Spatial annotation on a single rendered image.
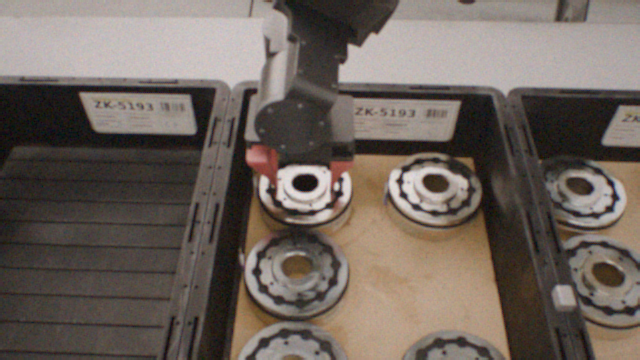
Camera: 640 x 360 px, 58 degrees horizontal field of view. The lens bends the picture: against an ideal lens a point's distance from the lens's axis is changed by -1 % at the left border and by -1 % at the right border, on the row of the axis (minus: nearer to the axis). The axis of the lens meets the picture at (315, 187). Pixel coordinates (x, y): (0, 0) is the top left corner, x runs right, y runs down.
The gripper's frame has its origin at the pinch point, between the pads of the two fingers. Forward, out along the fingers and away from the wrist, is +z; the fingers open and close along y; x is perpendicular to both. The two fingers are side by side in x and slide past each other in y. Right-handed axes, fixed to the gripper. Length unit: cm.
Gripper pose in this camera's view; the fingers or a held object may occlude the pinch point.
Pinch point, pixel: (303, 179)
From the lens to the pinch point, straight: 63.0
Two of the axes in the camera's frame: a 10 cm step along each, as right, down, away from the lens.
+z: 0.2, 6.4, 7.7
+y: 10.0, 0.2, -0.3
